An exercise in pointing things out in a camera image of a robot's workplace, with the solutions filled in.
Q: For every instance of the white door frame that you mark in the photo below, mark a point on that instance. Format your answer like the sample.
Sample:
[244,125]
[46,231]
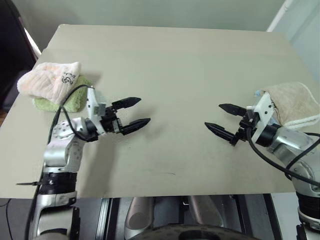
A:
[280,16]

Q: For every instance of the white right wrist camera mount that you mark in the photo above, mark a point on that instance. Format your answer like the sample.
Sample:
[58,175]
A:
[263,107]

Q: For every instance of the beige folded towel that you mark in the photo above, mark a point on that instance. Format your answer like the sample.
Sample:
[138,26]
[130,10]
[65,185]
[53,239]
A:
[292,102]

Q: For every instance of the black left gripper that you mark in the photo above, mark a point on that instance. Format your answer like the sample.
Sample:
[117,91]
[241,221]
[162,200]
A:
[110,121]

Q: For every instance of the black round disc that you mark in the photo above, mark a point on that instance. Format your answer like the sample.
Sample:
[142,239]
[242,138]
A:
[200,233]

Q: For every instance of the silver rounded robot leg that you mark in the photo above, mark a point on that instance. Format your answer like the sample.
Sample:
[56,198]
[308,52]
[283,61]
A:
[138,217]
[206,211]

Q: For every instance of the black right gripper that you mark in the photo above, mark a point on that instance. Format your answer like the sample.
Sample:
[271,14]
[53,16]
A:
[246,125]

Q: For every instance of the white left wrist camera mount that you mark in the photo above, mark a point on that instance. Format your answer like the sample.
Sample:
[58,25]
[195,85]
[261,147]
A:
[93,105]

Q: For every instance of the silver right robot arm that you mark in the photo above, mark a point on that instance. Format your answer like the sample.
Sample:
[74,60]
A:
[292,142]

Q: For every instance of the light blue folded towel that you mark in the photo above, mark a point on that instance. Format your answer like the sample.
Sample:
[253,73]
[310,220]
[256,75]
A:
[257,93]

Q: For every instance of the pink towel with black embroidery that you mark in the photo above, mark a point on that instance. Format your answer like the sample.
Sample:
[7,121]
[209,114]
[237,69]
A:
[45,80]

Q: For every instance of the green folded towel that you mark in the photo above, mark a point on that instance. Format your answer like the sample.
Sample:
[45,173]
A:
[75,102]

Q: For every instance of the black metal frame rail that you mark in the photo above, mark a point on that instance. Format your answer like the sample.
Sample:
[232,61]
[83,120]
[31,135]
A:
[262,217]
[110,220]

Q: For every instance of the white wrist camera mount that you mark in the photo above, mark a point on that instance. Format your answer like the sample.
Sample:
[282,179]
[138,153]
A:
[263,107]
[93,105]

